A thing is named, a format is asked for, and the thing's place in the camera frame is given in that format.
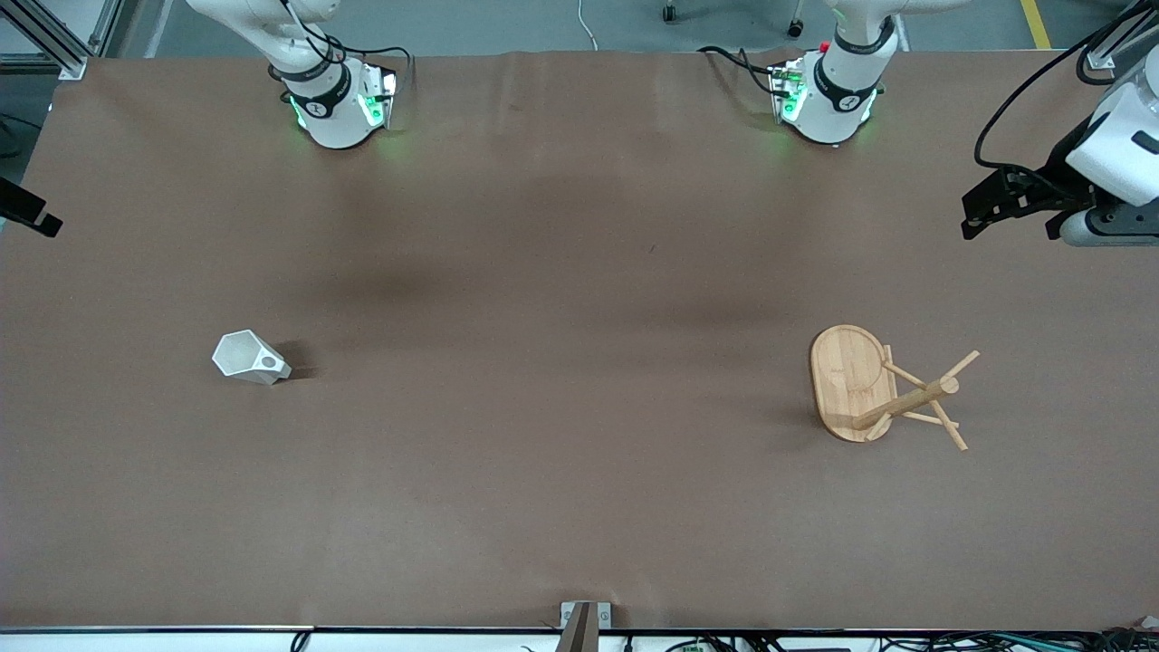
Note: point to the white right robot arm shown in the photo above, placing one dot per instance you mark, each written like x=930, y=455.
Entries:
x=335, y=118

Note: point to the aluminium frame post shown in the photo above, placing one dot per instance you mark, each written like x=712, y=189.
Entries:
x=63, y=41
x=1112, y=45

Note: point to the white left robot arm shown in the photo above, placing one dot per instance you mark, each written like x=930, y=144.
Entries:
x=833, y=109

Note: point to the white faceted cup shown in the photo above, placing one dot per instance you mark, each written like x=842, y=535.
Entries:
x=246, y=355

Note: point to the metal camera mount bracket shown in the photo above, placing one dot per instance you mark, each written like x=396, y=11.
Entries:
x=584, y=625

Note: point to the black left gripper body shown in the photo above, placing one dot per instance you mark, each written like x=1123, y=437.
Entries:
x=1056, y=167

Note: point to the wooden cup rack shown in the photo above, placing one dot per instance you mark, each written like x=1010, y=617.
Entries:
x=851, y=380

